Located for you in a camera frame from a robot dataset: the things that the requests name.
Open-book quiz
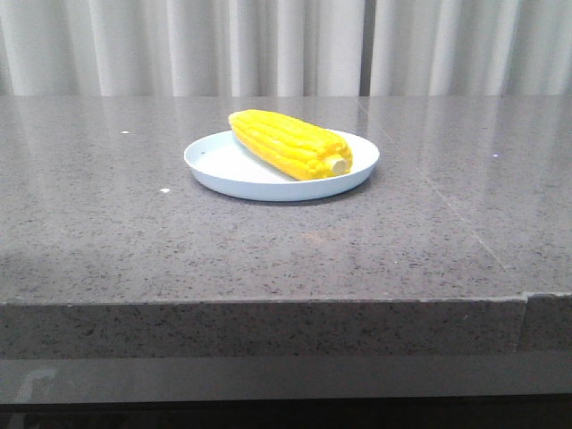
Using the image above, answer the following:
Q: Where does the grey pleated curtain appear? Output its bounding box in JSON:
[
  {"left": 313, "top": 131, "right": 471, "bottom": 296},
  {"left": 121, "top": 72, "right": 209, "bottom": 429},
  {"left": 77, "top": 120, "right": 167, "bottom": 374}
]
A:
[{"left": 1, "top": 1, "right": 571, "bottom": 97}]

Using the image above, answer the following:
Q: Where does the light blue round plate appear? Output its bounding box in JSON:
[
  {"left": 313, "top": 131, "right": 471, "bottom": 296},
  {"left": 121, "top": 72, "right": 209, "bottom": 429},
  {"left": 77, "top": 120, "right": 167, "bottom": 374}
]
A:
[{"left": 183, "top": 130, "right": 380, "bottom": 202}]

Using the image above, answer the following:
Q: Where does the yellow toy corn cob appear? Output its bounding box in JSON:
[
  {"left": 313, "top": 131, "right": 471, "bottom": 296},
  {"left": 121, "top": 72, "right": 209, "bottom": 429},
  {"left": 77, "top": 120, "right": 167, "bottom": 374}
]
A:
[{"left": 229, "top": 109, "right": 353, "bottom": 181}]

